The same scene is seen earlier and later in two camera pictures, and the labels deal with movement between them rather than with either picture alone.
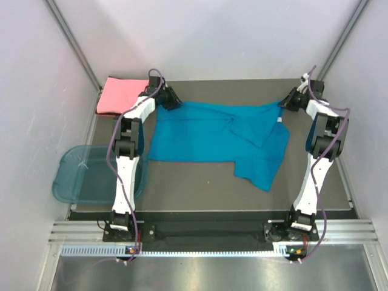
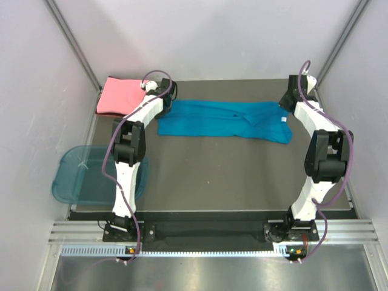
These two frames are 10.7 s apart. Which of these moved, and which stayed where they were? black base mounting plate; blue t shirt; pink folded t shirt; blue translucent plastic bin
Moved: blue t shirt
Stayed: blue translucent plastic bin; pink folded t shirt; black base mounting plate
